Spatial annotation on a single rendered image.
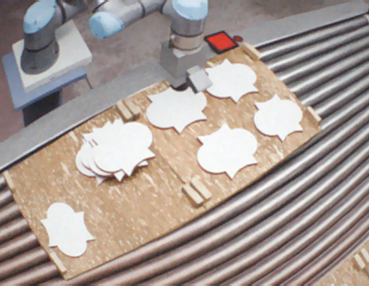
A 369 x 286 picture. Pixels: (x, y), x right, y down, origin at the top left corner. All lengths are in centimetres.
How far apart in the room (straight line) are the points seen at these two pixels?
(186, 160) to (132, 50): 157
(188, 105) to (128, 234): 38
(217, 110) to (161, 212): 31
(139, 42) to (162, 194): 168
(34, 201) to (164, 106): 44
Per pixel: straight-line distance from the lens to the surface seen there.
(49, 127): 157
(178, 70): 139
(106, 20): 124
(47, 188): 144
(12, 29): 332
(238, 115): 158
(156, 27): 313
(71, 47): 179
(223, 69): 166
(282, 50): 182
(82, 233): 136
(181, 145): 151
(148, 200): 142
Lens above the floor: 216
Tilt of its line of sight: 54 degrees down
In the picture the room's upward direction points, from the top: 8 degrees clockwise
